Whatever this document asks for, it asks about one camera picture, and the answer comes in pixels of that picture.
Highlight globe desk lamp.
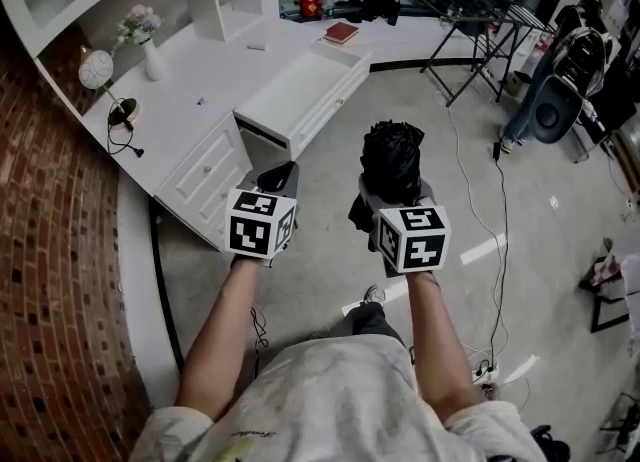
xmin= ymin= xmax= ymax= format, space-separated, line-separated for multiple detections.
xmin=78 ymin=46 xmax=141 ymax=132

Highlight person's right forearm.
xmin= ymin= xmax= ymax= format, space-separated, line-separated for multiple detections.
xmin=407 ymin=269 xmax=484 ymax=424

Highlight red book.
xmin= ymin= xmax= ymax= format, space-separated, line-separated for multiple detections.
xmin=322 ymin=21 xmax=361 ymax=47

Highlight white side drawer cabinet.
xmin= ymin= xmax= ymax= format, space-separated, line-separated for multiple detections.
xmin=153 ymin=110 xmax=257 ymax=254

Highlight person's black trousers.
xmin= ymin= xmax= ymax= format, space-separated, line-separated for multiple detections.
xmin=344 ymin=302 xmax=407 ymax=349

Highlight white drawer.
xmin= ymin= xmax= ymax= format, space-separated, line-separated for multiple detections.
xmin=233 ymin=47 xmax=372 ymax=150

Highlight black lamp cable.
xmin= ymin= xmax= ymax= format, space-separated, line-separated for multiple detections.
xmin=106 ymin=99 xmax=146 ymax=159

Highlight white floor cable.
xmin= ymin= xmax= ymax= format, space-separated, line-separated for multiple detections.
xmin=447 ymin=104 xmax=509 ymax=351

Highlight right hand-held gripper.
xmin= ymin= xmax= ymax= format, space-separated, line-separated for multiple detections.
xmin=358 ymin=175 xmax=452 ymax=279

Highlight grey round speaker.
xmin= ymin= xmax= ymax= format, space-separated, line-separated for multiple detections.
xmin=529 ymin=74 xmax=584 ymax=144

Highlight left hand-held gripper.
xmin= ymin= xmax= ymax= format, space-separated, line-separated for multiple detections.
xmin=223 ymin=160 xmax=302 ymax=269

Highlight white power strip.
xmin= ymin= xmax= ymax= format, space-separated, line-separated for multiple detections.
xmin=469 ymin=357 xmax=501 ymax=382

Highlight person's left forearm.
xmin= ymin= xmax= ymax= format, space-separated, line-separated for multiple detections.
xmin=174 ymin=255 xmax=264 ymax=421

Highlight pastel flower bouquet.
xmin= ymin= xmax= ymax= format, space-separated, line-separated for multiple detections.
xmin=112 ymin=3 xmax=166 ymax=51

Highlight black floor cable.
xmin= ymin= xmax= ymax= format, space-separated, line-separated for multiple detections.
xmin=492 ymin=139 xmax=512 ymax=366

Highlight white vase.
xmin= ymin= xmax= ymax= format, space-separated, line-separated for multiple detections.
xmin=141 ymin=37 xmax=169 ymax=82

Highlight metal drying rack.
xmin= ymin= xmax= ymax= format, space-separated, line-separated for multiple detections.
xmin=409 ymin=0 xmax=556 ymax=107

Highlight person's light speckled shirt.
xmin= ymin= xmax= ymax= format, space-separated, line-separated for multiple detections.
xmin=129 ymin=334 xmax=551 ymax=462

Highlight person's grey sneaker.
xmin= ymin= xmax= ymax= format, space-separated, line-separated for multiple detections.
xmin=359 ymin=284 xmax=387 ymax=306

